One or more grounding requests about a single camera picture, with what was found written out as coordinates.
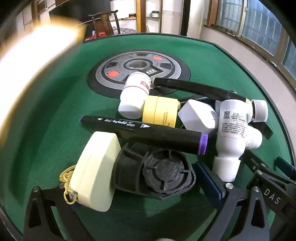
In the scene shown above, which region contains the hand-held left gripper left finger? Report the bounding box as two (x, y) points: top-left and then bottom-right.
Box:
(23, 183), (96, 241)

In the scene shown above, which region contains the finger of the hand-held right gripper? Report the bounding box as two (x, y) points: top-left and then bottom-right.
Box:
(240, 149), (296, 217)
(275, 156), (296, 180)

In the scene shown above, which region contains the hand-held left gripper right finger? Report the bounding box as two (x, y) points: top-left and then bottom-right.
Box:
(194, 162), (271, 241)

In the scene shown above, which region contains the cream round tape measure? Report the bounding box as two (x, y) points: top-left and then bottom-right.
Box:
(69, 131), (121, 212)

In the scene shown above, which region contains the white labelled bottle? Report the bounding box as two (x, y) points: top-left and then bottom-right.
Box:
(211, 98), (253, 181)

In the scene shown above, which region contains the black ribbed plastic part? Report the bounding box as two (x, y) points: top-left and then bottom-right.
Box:
(113, 142), (197, 200)

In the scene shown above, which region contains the white charger adapter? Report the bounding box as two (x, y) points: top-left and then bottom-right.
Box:
(178, 99), (220, 134)

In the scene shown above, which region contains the white plastic bottle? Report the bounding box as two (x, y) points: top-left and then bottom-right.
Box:
(245, 126), (263, 149)

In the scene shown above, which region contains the black marker purple cap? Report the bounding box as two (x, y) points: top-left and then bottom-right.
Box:
(80, 115), (209, 156)

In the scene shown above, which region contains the yellow masking tape roll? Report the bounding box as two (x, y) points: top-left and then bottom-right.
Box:
(142, 95), (181, 128)

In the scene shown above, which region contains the black marker yellow cap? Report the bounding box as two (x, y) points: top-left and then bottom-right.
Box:
(153, 77), (247, 103)

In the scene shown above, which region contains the small white pill bottle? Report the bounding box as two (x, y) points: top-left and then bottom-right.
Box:
(118, 71), (152, 118)

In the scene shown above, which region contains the round grey table centre panel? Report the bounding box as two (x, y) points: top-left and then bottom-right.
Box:
(87, 49), (191, 99)

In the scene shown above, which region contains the red plastic bag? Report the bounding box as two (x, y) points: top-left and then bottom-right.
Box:
(84, 31), (106, 41)

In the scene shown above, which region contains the patterned cushion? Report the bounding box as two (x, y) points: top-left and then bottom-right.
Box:
(112, 26), (137, 37)

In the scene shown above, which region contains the wooden display shelf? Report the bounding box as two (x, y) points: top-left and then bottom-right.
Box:
(136, 0), (163, 33)

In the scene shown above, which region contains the wooden chair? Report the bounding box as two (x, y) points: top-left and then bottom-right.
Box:
(88, 10), (121, 36)

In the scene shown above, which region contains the yellow cord loop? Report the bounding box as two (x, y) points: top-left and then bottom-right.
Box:
(59, 164), (78, 205)

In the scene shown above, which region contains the window with wooden frame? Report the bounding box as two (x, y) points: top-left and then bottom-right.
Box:
(207, 0), (296, 78)

